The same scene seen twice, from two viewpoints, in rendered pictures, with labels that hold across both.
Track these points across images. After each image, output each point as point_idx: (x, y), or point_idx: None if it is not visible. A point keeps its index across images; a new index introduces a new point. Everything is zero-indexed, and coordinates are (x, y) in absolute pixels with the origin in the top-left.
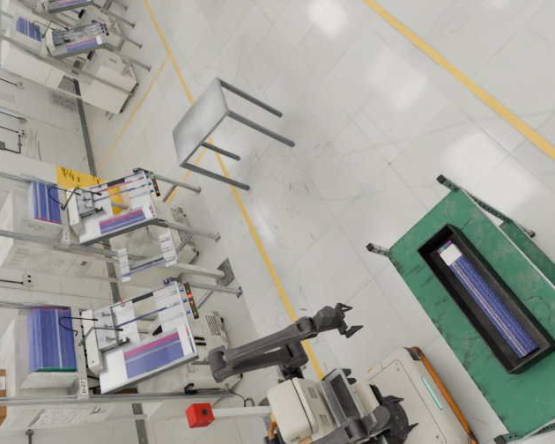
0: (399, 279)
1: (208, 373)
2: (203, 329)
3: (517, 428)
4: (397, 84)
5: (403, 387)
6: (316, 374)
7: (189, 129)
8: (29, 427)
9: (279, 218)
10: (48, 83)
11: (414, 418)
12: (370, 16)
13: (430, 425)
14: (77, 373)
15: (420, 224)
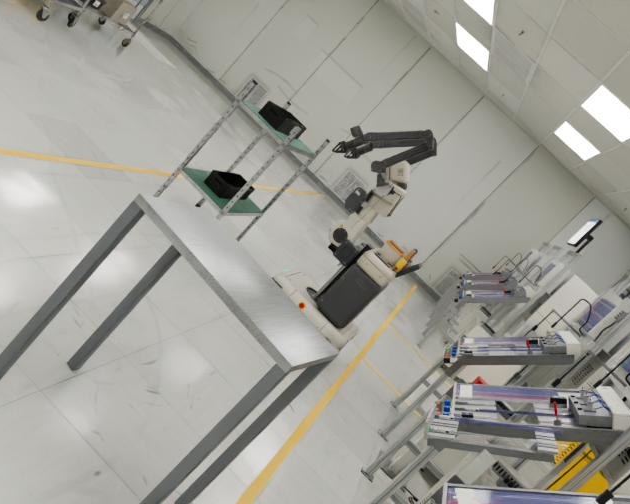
0: (212, 295)
1: (454, 468)
2: None
3: (312, 152)
4: None
5: (296, 281)
6: (328, 404)
7: (266, 302)
8: None
9: (210, 425)
10: None
11: (306, 283)
12: None
13: (302, 276)
14: (616, 361)
15: (263, 121)
